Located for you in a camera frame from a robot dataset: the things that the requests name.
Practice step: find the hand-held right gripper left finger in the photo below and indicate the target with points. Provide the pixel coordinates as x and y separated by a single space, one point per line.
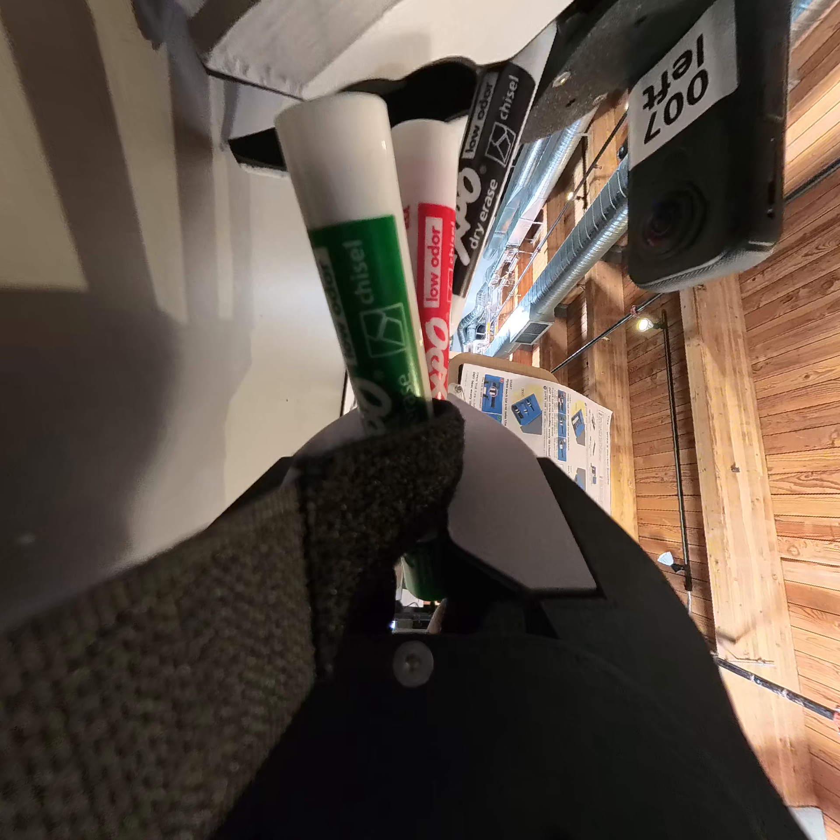
328 441

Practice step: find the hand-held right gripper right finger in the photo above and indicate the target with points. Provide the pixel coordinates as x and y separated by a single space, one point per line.
518 525

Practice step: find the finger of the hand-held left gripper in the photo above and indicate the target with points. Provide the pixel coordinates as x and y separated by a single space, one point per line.
394 39
259 128

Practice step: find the green dry erase marker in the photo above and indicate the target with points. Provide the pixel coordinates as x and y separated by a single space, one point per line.
367 295

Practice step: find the black dry erase marker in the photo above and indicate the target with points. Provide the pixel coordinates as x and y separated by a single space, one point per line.
489 164

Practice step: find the red dry erase marker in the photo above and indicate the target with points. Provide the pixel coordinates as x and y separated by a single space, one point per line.
433 262

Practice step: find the printed instruction sheet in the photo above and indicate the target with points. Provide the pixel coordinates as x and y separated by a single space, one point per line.
544 413

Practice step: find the cardboard sheet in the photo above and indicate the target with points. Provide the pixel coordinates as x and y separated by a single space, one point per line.
485 362

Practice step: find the silver ventilation duct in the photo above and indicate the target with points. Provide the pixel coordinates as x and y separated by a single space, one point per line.
544 164
577 249

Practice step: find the black track light rail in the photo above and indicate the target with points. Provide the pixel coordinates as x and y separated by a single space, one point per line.
676 446

